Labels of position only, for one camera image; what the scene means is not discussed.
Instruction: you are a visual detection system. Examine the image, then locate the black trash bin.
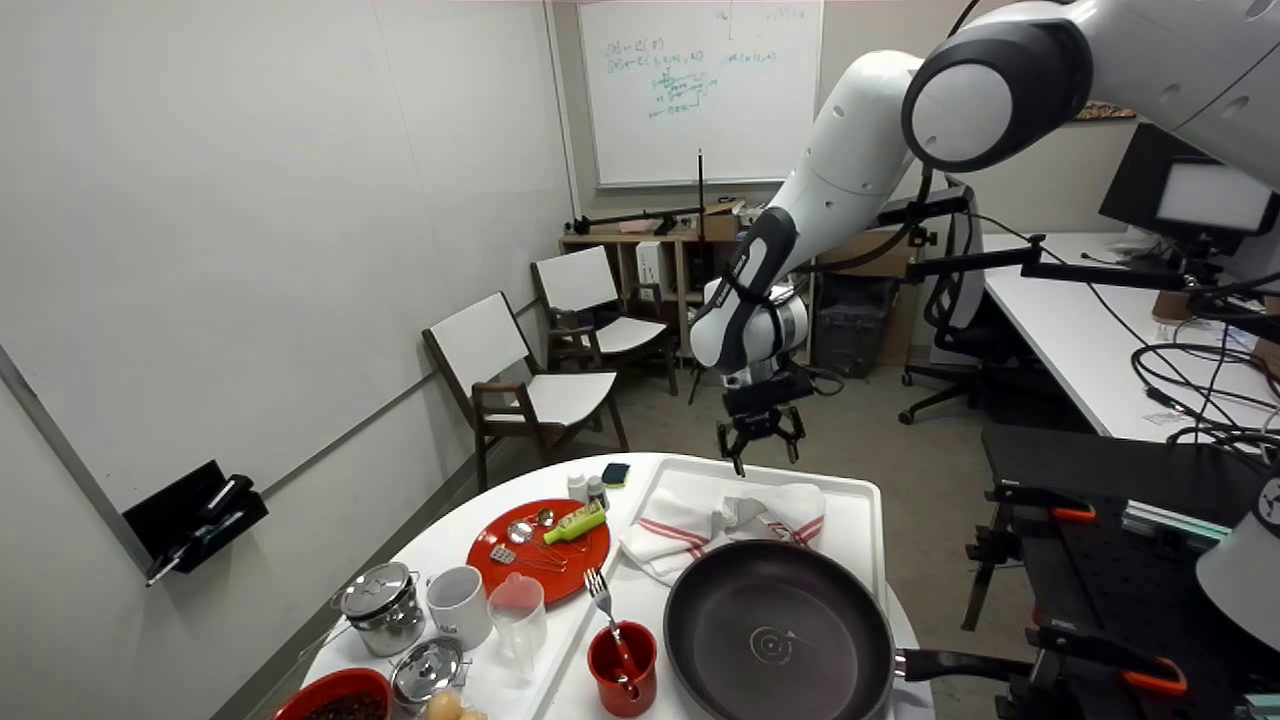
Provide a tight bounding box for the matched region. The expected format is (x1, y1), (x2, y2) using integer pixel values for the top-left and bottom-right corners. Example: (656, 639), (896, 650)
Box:
(813, 270), (896, 381)

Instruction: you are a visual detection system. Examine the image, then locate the red cup with handle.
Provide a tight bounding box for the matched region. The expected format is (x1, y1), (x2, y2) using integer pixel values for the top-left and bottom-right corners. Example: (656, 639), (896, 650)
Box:
(585, 618), (658, 720)

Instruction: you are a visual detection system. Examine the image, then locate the small round steel container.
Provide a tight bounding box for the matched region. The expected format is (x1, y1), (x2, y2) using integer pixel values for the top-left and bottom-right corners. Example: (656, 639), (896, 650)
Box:
(393, 633), (471, 708)

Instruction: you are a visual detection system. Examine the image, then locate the black computer monitor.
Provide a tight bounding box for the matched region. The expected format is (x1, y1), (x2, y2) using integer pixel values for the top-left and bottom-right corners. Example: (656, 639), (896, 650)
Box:
(1096, 122), (1280, 262)

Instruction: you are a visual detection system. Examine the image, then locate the long black rod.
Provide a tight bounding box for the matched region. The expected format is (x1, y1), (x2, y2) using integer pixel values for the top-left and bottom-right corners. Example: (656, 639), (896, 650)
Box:
(562, 201), (700, 242)

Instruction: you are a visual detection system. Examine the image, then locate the white plastic tray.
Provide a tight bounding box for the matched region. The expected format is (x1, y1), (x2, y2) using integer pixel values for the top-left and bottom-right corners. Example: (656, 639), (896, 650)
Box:
(528, 458), (893, 720)

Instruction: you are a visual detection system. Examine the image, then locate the red bowl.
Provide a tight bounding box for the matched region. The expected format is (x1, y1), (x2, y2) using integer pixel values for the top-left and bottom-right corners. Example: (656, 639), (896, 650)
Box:
(270, 663), (400, 720)

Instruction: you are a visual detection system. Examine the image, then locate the white folding chair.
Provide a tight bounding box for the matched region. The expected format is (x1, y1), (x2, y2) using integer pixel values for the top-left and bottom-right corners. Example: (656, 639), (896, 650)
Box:
(421, 290), (632, 498)
(528, 245), (680, 398)

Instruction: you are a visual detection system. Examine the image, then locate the black tripod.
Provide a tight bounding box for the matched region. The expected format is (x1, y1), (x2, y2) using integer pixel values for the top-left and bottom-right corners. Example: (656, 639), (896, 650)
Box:
(680, 153), (749, 408)

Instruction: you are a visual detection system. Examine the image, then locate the white office desk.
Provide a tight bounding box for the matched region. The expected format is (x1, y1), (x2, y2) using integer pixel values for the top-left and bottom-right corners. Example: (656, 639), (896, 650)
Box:
(976, 224), (1280, 449)

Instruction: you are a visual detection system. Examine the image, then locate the wall whiteboard with green writing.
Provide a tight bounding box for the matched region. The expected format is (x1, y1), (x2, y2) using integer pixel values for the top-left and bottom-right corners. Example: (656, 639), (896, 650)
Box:
(572, 0), (826, 191)

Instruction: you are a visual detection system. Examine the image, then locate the dark nonstick frying pan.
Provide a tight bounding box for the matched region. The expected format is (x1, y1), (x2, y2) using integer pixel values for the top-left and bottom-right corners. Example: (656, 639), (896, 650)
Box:
(658, 535), (1071, 720)

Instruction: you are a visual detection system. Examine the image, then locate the teal box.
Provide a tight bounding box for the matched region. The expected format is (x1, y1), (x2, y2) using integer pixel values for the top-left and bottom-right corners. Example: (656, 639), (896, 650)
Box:
(1116, 498), (1235, 554)

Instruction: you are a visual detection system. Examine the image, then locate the white mug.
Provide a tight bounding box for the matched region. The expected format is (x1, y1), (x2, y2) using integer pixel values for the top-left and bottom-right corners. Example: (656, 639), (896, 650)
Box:
(425, 561), (501, 654)

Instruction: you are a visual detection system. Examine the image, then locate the clear plastic cup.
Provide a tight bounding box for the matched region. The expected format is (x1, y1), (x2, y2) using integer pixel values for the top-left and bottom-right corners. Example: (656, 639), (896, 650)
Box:
(482, 574), (551, 671)

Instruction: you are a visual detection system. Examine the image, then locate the black office chair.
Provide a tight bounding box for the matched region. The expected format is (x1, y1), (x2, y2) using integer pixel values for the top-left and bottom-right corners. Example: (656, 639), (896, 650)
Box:
(896, 183), (1030, 433)

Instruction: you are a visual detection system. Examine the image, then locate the black wall holder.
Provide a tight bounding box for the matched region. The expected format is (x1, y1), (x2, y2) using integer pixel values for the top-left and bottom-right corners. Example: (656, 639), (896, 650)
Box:
(118, 458), (270, 592)

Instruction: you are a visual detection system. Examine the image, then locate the steel jar with lid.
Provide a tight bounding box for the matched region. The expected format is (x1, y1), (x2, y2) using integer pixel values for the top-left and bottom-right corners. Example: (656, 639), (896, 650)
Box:
(334, 561), (427, 662)

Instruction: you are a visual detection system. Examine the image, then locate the red round plate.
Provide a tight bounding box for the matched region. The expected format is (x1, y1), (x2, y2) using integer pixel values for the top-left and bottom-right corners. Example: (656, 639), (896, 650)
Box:
(462, 498), (616, 612)

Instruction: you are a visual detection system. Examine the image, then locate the tangle of black cables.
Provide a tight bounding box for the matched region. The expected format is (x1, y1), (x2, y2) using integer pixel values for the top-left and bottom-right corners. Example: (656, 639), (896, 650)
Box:
(1128, 283), (1280, 464)

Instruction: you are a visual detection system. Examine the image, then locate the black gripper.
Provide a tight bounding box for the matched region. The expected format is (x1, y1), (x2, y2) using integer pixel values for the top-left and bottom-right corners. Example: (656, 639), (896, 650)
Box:
(717, 374), (813, 481)

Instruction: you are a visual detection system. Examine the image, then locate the black clamp with orange handle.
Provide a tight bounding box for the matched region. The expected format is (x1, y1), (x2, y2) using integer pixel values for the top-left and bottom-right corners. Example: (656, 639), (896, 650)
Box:
(1024, 618), (1190, 703)
(956, 478), (1104, 636)

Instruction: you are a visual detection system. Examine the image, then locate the black work table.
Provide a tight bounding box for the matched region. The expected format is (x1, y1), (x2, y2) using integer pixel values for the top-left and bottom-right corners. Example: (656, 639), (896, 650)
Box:
(976, 421), (1280, 720)

